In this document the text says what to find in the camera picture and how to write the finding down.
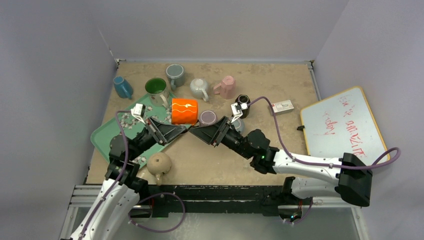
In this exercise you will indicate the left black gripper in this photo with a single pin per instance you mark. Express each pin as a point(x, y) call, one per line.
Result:
point(168, 131)

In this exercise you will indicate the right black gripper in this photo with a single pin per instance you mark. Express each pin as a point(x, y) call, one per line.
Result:
point(221, 131)

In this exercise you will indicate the orange mug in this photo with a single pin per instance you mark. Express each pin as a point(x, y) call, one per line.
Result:
point(184, 111)

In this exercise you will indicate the beige round mug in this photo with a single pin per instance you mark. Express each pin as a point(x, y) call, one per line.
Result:
point(158, 165)

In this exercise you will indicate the cream floral mug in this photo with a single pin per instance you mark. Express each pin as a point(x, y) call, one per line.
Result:
point(158, 92)

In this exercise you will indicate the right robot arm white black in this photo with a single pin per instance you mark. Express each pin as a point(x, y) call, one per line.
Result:
point(346, 177)

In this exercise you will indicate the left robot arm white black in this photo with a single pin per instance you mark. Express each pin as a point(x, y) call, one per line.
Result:
point(121, 188)

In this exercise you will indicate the purple mug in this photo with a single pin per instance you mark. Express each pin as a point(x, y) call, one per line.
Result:
point(207, 117)

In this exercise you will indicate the grey-blue mug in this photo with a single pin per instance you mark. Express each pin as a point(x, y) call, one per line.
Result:
point(239, 125)

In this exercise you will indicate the black mug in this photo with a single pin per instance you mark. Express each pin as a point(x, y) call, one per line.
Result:
point(243, 99)

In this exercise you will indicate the pink faceted mug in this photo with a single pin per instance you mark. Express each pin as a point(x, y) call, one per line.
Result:
point(226, 88)

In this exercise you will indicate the white-grey mug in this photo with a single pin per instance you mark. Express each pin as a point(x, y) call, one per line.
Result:
point(199, 89)

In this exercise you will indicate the grey-teal mug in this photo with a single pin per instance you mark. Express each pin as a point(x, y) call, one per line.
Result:
point(176, 76)

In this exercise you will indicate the blue mug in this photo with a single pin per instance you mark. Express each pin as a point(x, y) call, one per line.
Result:
point(123, 88)

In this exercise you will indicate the green floral tray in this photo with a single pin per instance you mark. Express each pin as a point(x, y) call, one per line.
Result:
point(103, 135)

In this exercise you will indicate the small red white box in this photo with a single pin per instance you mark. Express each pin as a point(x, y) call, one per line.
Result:
point(281, 107)

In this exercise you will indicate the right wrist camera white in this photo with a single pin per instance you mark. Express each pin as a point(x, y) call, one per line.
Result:
point(237, 111)

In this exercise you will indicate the whiteboard with yellow frame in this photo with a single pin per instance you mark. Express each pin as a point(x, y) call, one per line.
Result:
point(342, 123)

